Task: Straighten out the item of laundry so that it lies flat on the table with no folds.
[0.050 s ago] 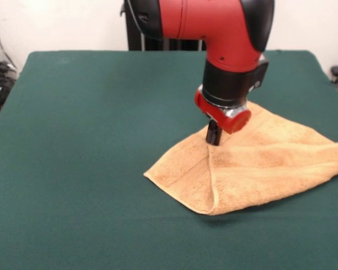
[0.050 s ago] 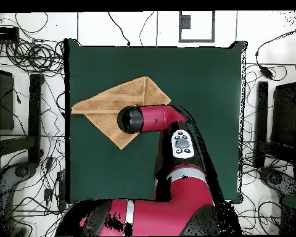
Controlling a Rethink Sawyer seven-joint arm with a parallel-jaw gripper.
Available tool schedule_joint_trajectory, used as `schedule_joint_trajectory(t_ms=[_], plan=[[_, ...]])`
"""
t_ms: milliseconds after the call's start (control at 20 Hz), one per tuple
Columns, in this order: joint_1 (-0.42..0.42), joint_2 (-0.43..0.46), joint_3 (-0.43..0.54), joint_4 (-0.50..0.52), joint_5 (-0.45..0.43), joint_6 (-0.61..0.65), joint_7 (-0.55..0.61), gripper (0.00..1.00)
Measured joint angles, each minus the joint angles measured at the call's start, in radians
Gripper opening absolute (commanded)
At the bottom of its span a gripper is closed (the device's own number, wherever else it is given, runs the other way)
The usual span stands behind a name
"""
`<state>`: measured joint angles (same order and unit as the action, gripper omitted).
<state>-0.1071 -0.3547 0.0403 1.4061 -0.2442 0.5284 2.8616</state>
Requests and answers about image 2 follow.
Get black stand bar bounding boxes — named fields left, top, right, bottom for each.
left=27, top=73, right=44, bottom=164
left=253, top=81, right=269, bottom=168

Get black cable with plug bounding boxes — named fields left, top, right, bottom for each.
left=107, top=10, right=131, bottom=48

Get black cable coil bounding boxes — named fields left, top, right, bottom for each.
left=4, top=39, right=65, bottom=75

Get dark green tablecloth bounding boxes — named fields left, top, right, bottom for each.
left=64, top=38, right=249, bottom=204

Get grey square frame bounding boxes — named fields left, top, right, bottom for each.
left=178, top=10, right=216, bottom=43

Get black power strip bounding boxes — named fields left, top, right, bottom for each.
left=56, top=170, right=67, bottom=210
left=0, top=26, right=20, bottom=40

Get orange terry towel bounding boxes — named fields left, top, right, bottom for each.
left=70, top=75, right=172, bottom=151

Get black box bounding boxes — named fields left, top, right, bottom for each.
left=270, top=81, right=296, bottom=149
left=0, top=67, right=15, bottom=131

